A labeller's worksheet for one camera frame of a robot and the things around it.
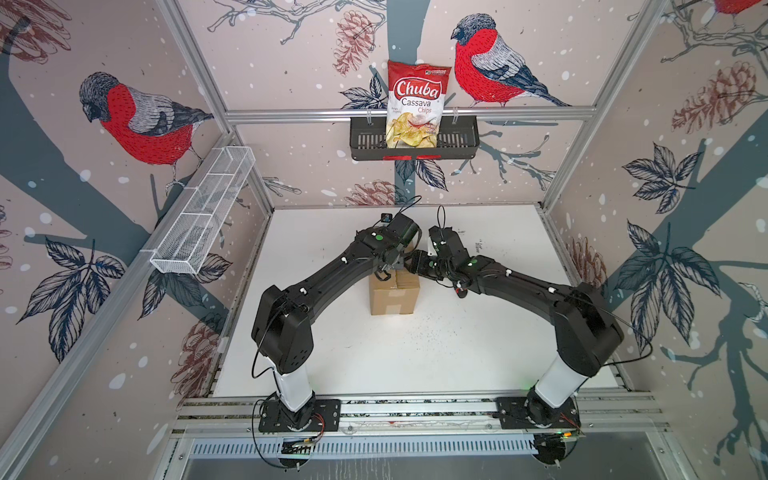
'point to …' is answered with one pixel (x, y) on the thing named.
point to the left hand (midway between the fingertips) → (388, 256)
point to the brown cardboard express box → (396, 296)
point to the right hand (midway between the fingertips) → (403, 270)
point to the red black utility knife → (461, 293)
